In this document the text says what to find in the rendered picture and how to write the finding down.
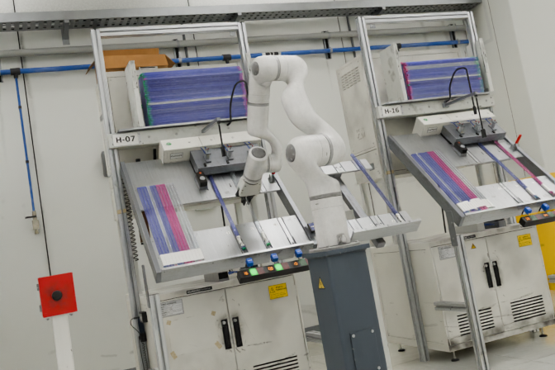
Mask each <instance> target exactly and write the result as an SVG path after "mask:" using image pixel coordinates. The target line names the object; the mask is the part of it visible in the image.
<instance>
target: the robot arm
mask: <svg viewBox="0 0 555 370"><path fill-rule="evenodd" d="M307 74H308V68H307V65H306V63H305V61H304V60H303V59H302V58H300V57H298V56H295V55H263V56H259V57H257V58H255V59H254V60H253V62H252V64H251V74H250V76H249V91H248V115H247V131H248V134H249V135H251V136H253V137H257V138H260V139H263V140H266V141H267V142H268V143H269V144H270V145H271V149H272V153H271V154H270V155H268V152H267V150H266V149H264V148H262V147H258V146H255V147H253V148H251V149H250V150H249V153H248V157H247V160H246V164H245V167H244V173H243V176H242V177H241V178H240V180H239V182H238V185H237V188H236V190H237V192H236V194H235V196H236V197H241V203H243V205H245V203H246V199H245V198H246V197H247V199H248V201H249V203H250V202H251V199H253V197H254V196H255V195H257V194H259V193H260V191H261V187H262V177H263V174H264V173H276V172H279V171H280V170H281V168H282V146H281V143H280V141H279V140H278V138H277V137H276V136H275V135H274V134H273V133H272V132H271V131H270V130H269V128H268V112H269V97H270V86H271V83H272V81H283V82H285V83H286V84H287V86H286V88H285V89H284V90H283V92H282V96H281V102H282V106H283V108H284V110H285V112H286V114H287V116H288V118H289V120H290V121H291V123H292V124H293V125H294V126H295V127H296V128H298V129H299V130H301V131H302V132H304V133H306V134H307V135H301V136H297V137H295V138H293V139H291V140H290V141H289V142H288V144H287V147H286V158H287V162H288V164H289V165H290V167H291V168H292V170H293V171H294V172H295V173H296V174H297V175H298V176H299V177H300V178H301V179H302V180H303V182H304V183H305V185H306V187H307V190H308V194H309V198H310V204H311V212H312V217H313V221H314V227H315V235H316V240H317V245H318V249H314V248H311V250H309V253H318V252H323V251H329V250H334V249H342V248H347V247H352V246H355V245H360V244H361V242H360V241H358V240H355V242H352V243H351V242H350V237H349V228H348V224H347V220H346V215H345V210H344V202H343V197H342V192H341V188H340V185H339V181H338V180H337V179H335V178H332V177H330V176H328V175H327V174H325V173H323V172H322V171H321V170H320V168H319V167H322V166H329V165H334V164H337V163H339V162H340V161H341V160H342V159H343V158H344V156H345V150H346V149H345V144H344V141H343V139H342V138H341V136H340V135H339V134H338V133H337V132H336V131H335V130H334V129H333V128H332V127H331V126H330V125H329V124H328V123H327V122H325V121H324V120H323V119H322V118H321V117H319V116H318V115H317V114H316V112H315V111H314V109H313V108H312V106H311V104H310V102H309V99H308V97H307V95H306V92H305V89H304V83H305V80H306V76H307Z"/></svg>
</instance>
